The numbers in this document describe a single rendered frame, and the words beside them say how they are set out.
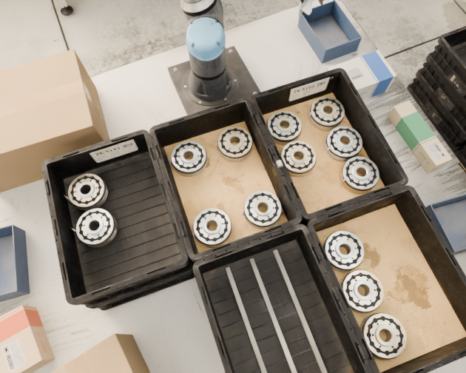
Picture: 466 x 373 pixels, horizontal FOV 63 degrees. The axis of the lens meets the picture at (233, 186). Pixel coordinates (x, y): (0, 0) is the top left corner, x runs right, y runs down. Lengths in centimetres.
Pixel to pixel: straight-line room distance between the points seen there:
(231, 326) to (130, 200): 45
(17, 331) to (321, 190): 91
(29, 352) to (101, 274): 27
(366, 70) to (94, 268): 106
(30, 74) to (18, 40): 153
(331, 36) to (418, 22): 130
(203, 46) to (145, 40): 143
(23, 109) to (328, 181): 92
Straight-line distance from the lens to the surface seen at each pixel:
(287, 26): 162
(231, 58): 145
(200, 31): 122
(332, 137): 116
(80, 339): 123
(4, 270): 135
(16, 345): 122
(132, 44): 259
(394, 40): 269
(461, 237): 135
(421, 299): 111
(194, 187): 110
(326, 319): 104
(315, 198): 110
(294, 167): 109
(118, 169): 117
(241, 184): 109
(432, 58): 197
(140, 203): 111
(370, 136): 115
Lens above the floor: 184
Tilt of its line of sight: 68 degrees down
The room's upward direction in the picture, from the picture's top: 3 degrees counter-clockwise
